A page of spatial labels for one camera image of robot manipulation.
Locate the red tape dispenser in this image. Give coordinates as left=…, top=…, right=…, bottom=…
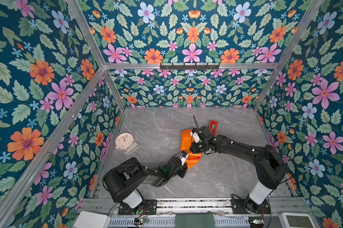
left=209, top=120, right=218, bottom=136

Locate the white box bottom left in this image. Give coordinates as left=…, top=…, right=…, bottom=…
left=74, top=211, right=111, bottom=228

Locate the yellow wrapping paper sheet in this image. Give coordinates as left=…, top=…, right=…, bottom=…
left=181, top=129, right=202, bottom=169

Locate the white device bottom right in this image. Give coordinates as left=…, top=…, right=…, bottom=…
left=279, top=212, right=319, bottom=228

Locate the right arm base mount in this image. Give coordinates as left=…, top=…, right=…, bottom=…
left=230, top=196, right=271, bottom=215

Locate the green centre box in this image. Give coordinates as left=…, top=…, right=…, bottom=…
left=175, top=213, right=215, bottom=228

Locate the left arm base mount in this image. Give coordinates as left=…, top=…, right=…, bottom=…
left=118, top=199, right=158, bottom=216

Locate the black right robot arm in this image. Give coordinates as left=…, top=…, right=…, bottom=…
left=190, top=126, right=288, bottom=207

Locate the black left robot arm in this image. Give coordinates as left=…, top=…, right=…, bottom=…
left=102, top=150, right=189, bottom=209

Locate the round white analog clock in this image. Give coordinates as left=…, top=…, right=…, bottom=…
left=115, top=133, right=134, bottom=151

